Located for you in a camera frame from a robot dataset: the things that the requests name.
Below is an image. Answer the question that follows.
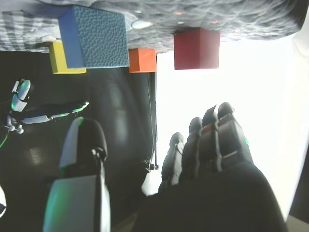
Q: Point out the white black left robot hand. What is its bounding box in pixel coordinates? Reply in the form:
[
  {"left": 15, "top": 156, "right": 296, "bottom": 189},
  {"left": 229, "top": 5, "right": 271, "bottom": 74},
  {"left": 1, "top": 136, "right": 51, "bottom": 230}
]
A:
[{"left": 42, "top": 101, "right": 288, "bottom": 232}]

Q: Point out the yellow cube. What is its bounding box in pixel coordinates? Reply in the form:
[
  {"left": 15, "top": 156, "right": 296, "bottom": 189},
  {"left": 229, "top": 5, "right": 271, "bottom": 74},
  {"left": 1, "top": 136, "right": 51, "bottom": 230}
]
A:
[{"left": 48, "top": 41, "right": 87, "bottom": 74}]

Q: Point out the blue foam cube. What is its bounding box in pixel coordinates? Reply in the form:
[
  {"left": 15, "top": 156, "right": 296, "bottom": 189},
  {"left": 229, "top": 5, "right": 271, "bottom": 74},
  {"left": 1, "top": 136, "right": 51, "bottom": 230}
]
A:
[{"left": 58, "top": 5, "right": 130, "bottom": 69}]

